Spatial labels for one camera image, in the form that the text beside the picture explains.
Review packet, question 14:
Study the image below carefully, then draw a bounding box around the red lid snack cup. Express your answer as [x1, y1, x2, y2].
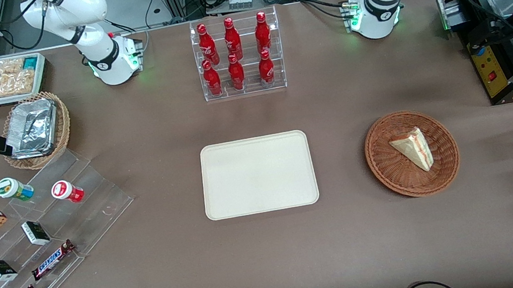
[50, 178, 86, 206]

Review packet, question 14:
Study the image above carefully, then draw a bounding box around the triangle sandwich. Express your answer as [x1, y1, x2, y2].
[387, 125, 436, 177]

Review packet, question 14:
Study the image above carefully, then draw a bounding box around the silver foil pouch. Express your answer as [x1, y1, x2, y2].
[1, 96, 63, 161]

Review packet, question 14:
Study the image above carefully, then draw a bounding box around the tan wicker basket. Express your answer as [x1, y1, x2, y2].
[0, 89, 77, 174]

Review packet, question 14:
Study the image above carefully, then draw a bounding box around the white power strip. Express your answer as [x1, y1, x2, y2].
[227, 0, 254, 11]

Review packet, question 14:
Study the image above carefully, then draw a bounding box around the green lid snack cup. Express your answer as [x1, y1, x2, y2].
[0, 174, 36, 205]

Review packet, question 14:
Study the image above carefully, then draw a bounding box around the clear acrylic bottle rack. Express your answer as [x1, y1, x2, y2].
[187, 5, 289, 103]

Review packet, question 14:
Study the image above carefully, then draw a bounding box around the red cola bottle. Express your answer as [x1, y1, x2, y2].
[201, 58, 223, 98]
[196, 21, 221, 68]
[226, 53, 248, 92]
[252, 10, 274, 56]
[256, 49, 277, 87]
[221, 15, 244, 62]

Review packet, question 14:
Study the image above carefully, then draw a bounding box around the clear acrylic stepped stand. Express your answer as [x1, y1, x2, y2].
[0, 141, 147, 288]

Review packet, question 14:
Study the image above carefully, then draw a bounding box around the brown round wicker basket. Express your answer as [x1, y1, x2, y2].
[360, 104, 465, 204]

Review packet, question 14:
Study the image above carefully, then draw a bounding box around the cream rectangular plastic tray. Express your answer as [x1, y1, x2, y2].
[196, 128, 321, 222]

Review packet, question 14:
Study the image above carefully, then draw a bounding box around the white plastic snack bin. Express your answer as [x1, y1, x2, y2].
[0, 51, 51, 106]

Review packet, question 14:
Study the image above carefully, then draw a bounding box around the clear bag of crackers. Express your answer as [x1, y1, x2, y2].
[0, 57, 26, 76]
[0, 69, 38, 97]

